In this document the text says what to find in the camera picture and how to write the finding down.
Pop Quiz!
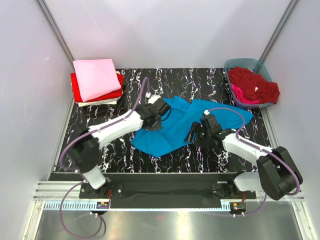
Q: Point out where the dark red t shirt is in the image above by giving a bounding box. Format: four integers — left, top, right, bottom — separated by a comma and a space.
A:
227, 67, 280, 104

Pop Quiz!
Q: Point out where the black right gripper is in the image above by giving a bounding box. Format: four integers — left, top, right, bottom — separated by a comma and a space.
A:
183, 121, 212, 149

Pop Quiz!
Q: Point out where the folded pink t shirt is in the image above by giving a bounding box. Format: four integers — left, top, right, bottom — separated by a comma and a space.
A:
73, 58, 122, 102

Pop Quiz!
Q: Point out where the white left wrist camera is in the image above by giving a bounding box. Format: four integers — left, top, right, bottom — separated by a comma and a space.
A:
146, 92, 161, 104

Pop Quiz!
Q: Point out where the folded cream t shirt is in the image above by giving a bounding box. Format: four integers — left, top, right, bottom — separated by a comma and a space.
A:
75, 97, 121, 107

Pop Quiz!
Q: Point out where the translucent blue plastic basket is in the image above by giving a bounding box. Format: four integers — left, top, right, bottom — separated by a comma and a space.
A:
224, 58, 275, 109

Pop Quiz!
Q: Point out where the folded red t shirt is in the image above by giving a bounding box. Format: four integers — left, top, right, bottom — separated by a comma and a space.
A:
70, 72, 124, 104

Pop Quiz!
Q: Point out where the magenta t shirt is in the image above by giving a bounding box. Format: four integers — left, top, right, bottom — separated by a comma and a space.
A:
231, 84, 259, 105

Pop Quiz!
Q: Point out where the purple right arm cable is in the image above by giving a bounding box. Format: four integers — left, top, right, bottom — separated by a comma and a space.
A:
206, 107, 302, 216

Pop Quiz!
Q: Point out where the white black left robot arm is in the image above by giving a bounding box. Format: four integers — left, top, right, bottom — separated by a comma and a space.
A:
65, 95, 171, 198

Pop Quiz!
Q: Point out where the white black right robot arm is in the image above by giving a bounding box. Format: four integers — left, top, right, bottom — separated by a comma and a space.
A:
184, 114, 303, 201

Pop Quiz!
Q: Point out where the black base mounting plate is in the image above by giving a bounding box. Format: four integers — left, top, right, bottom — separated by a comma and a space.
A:
48, 171, 261, 210

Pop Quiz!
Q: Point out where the blue t shirt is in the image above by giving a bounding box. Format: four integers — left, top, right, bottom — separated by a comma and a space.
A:
131, 96, 253, 158

